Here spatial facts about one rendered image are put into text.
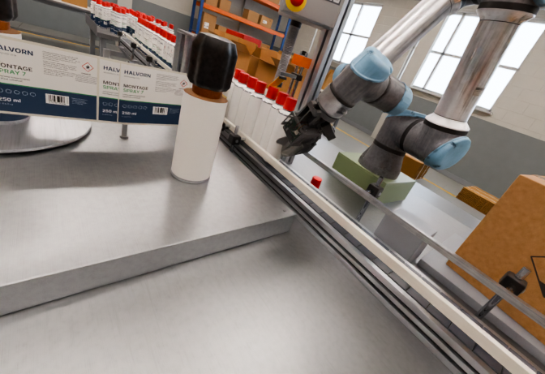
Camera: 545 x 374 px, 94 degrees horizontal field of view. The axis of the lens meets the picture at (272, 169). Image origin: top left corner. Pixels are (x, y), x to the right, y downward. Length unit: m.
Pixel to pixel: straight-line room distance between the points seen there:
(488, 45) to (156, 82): 0.80
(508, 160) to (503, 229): 5.22
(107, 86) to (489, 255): 0.94
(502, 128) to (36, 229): 6.00
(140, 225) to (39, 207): 0.14
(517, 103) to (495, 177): 1.28
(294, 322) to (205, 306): 0.14
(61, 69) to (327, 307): 0.69
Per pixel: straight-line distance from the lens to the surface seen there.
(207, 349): 0.41
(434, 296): 0.56
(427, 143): 0.87
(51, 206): 0.52
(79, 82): 0.70
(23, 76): 0.71
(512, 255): 0.77
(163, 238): 0.45
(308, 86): 0.88
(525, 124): 5.98
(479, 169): 6.05
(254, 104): 0.85
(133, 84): 0.70
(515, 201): 0.75
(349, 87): 0.58
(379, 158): 0.95
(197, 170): 0.57
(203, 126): 0.53
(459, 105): 0.86
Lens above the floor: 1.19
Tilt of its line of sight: 25 degrees down
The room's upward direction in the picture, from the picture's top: 19 degrees clockwise
